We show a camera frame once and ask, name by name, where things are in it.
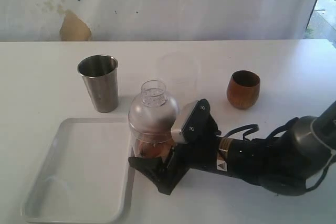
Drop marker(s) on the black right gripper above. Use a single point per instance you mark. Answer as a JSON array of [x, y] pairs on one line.
[[200, 155]]

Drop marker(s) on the clear glass jar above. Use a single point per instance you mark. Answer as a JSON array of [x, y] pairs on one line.
[[152, 146]]

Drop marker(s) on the clear plastic dome lid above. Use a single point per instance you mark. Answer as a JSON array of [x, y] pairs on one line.
[[152, 113]]

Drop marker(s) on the brown wooden cup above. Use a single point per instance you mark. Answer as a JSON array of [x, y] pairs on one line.
[[243, 89]]

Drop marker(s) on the grey metal cup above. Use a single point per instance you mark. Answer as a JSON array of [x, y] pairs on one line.
[[99, 73]]

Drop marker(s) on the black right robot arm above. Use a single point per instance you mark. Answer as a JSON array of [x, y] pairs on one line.
[[292, 160]]

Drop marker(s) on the clear plastic tray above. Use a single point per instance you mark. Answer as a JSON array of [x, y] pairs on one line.
[[85, 176]]

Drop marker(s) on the translucent plastic measuring cup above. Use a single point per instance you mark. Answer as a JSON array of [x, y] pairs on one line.
[[180, 72]]

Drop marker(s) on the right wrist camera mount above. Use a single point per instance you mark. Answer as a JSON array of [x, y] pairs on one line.
[[190, 122]]

